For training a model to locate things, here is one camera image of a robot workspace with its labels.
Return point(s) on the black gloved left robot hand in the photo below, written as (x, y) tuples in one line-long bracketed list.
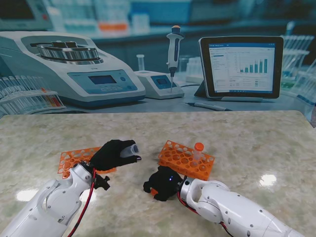
[(108, 156)]

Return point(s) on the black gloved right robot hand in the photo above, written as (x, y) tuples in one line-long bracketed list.
[(164, 182)]

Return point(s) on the clear plastic test tube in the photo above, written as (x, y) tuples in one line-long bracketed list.
[(129, 150), (198, 155)]

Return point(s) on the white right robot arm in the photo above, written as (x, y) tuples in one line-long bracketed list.
[(234, 209)]

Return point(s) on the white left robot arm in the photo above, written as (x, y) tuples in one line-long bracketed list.
[(44, 205)]

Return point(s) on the orange test tube rack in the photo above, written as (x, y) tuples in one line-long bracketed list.
[(71, 159), (180, 160)]

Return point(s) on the printed laboratory backdrop banner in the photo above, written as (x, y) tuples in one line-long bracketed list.
[(158, 49)]

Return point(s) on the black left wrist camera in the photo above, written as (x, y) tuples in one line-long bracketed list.
[(102, 183)]

